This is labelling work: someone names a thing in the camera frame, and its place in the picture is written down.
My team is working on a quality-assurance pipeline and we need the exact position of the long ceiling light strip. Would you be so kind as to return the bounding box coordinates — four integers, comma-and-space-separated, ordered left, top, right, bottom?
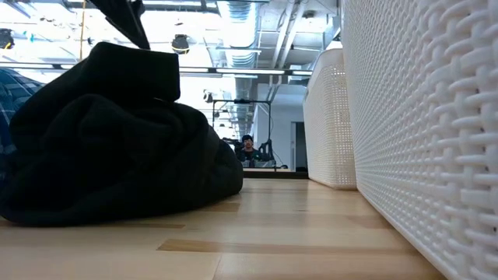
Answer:
178, 66, 314, 78

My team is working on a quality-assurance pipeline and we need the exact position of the blue plaid shirt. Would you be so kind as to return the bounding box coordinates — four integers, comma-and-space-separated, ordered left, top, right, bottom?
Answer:
0, 67, 47, 182

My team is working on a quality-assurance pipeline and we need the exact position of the yellow cable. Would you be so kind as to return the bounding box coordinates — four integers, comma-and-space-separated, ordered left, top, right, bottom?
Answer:
79, 0, 87, 62

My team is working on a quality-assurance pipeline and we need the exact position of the person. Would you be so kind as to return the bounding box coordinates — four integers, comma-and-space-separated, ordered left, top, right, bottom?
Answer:
236, 134, 263, 163

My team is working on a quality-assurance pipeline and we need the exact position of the white perforated plastic bin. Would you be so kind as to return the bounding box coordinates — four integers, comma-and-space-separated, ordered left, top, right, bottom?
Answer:
302, 47, 358, 191
339, 0, 498, 280

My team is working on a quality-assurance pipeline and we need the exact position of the silver spiral ventilation duct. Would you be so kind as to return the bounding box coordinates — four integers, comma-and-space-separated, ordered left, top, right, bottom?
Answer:
216, 0, 261, 114

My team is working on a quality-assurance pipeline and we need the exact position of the black garment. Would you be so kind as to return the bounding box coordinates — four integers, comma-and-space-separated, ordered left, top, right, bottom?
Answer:
0, 41, 245, 228

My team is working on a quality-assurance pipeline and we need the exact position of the black yellow cable reel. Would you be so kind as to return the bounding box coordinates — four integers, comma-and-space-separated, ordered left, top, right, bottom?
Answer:
170, 33, 191, 56
0, 27, 16, 51

